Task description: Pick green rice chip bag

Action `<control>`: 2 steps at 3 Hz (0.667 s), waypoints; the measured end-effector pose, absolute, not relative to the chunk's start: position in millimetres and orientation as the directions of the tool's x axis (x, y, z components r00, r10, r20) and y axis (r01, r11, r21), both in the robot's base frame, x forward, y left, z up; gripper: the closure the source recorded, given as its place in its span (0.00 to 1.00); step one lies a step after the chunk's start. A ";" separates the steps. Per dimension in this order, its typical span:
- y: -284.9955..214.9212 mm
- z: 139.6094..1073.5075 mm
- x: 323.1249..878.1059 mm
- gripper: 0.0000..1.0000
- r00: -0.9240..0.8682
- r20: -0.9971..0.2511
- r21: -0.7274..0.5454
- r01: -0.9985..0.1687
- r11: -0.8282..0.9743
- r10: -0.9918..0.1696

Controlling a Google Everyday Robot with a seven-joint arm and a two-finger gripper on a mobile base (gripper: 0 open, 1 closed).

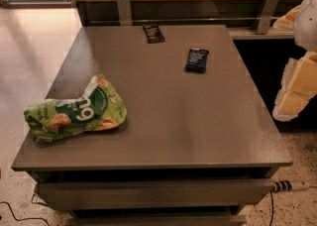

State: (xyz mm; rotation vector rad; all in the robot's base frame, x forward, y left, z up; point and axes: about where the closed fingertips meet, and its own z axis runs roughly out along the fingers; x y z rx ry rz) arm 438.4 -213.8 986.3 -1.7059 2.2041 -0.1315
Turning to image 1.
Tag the green rice chip bag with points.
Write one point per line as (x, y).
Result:
(99, 108)

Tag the metal bracket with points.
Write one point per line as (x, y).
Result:
(124, 11)
(262, 22)

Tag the striped cable plug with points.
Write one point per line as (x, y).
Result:
(287, 185)

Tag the horizontal metal rail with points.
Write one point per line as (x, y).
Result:
(229, 22)

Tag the dark brown snack packet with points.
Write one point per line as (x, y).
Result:
(153, 33)

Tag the grey drawer cabinet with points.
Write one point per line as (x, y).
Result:
(181, 125)

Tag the grey drawer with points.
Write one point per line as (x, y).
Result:
(162, 221)
(153, 194)

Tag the upper grey drawer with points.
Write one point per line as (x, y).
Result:
(153, 194)

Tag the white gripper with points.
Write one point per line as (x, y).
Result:
(307, 22)

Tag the left metal bracket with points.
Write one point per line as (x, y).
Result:
(124, 11)

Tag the black snack bar wrapper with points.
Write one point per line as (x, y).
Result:
(197, 60)

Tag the lower grey drawer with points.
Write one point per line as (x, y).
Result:
(162, 221)

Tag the right metal bracket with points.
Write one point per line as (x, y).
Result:
(262, 22)

